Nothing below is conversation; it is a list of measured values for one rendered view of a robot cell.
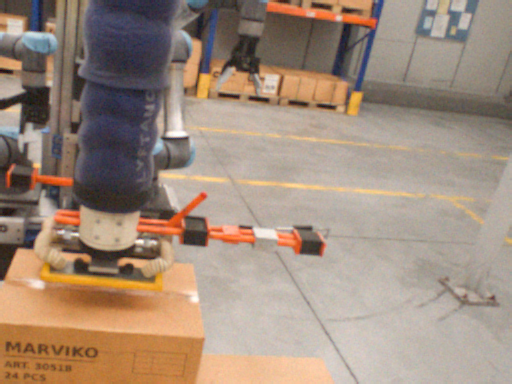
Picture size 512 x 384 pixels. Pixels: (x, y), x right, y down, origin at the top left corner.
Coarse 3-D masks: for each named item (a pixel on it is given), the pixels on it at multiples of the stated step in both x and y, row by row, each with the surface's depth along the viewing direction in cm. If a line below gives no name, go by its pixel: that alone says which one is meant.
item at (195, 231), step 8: (192, 216) 160; (200, 216) 161; (184, 224) 154; (192, 224) 157; (200, 224) 158; (208, 224) 156; (184, 232) 152; (192, 232) 152; (200, 232) 152; (208, 232) 153; (184, 240) 153; (192, 240) 153; (200, 240) 154; (208, 240) 154
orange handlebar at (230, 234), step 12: (36, 180) 174; (48, 180) 175; (60, 180) 175; (72, 180) 176; (60, 216) 151; (72, 216) 154; (144, 228) 153; (156, 228) 153; (168, 228) 154; (180, 228) 155; (216, 228) 159; (228, 228) 158; (240, 228) 161; (228, 240) 156; (240, 240) 156; (252, 240) 156; (288, 240) 158
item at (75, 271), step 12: (48, 264) 149; (72, 264) 150; (84, 264) 150; (132, 264) 150; (48, 276) 144; (60, 276) 144; (72, 276) 145; (84, 276) 146; (96, 276) 146; (108, 276) 147; (120, 276) 148; (132, 276) 149; (156, 276) 152; (132, 288) 147; (144, 288) 147; (156, 288) 147
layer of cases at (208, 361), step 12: (204, 360) 200; (216, 360) 201; (228, 360) 202; (240, 360) 203; (252, 360) 204; (264, 360) 205; (276, 360) 206; (288, 360) 207; (300, 360) 208; (312, 360) 209; (204, 372) 194; (216, 372) 195; (228, 372) 196; (240, 372) 197; (252, 372) 198; (264, 372) 199; (276, 372) 200; (288, 372) 201; (300, 372) 202; (312, 372) 203; (324, 372) 204
